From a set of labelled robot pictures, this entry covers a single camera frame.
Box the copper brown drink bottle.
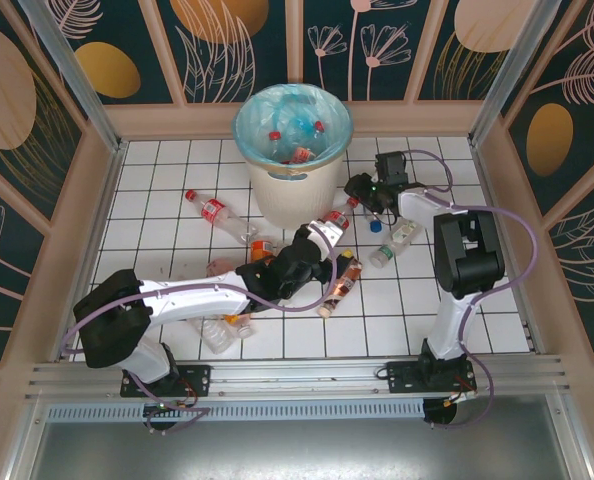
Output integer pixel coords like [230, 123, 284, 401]
[316, 254, 363, 319]

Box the clear bottle red label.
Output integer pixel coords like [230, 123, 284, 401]
[266, 129, 298, 166]
[321, 196, 362, 234]
[289, 119, 328, 164]
[184, 188, 259, 245]

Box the orange label bottle brown cap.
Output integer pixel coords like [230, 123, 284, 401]
[250, 239, 278, 266]

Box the clear bottle green label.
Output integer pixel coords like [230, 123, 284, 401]
[368, 219, 424, 269]

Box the clear bottle pink label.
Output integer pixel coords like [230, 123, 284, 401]
[191, 317, 236, 355]

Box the cream plastic waste bin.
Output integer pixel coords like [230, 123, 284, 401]
[231, 83, 354, 230]

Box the blue plastic bin liner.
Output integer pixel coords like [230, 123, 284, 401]
[231, 83, 354, 169]

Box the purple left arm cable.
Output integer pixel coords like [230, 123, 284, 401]
[60, 222, 339, 437]

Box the aluminium side rail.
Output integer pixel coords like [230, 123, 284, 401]
[469, 141, 546, 356]

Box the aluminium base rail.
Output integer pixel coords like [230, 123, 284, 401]
[24, 353, 571, 401]

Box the slotted grey cable duct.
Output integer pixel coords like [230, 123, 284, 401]
[46, 402, 426, 422]

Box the aluminium corner post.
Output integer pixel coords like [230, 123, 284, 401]
[16, 0, 128, 154]
[468, 0, 564, 147]

